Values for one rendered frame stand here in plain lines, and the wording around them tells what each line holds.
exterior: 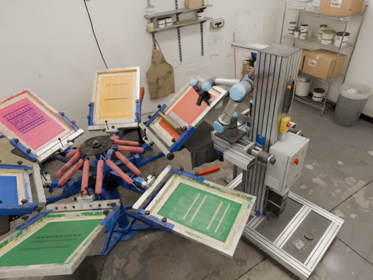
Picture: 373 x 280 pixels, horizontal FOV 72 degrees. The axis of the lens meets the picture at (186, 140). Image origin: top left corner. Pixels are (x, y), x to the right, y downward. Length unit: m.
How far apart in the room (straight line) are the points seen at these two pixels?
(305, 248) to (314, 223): 0.35
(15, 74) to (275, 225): 3.84
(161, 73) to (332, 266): 3.71
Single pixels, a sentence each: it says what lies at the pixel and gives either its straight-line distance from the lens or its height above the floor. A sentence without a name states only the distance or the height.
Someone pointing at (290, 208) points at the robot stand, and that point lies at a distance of 3.32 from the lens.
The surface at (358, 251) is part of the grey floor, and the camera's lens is 3.49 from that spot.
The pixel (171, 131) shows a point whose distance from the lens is 2.71.
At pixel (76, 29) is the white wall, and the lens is 4.23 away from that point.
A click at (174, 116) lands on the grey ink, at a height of 1.26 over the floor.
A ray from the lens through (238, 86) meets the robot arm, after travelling 1.99.
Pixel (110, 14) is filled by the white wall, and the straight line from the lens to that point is 4.32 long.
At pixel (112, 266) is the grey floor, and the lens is 3.21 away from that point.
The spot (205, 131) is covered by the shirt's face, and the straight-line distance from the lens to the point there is 3.08.
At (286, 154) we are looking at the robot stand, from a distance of 2.38.
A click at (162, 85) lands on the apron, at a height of 0.75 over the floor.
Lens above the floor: 2.69
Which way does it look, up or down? 36 degrees down
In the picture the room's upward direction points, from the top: 5 degrees counter-clockwise
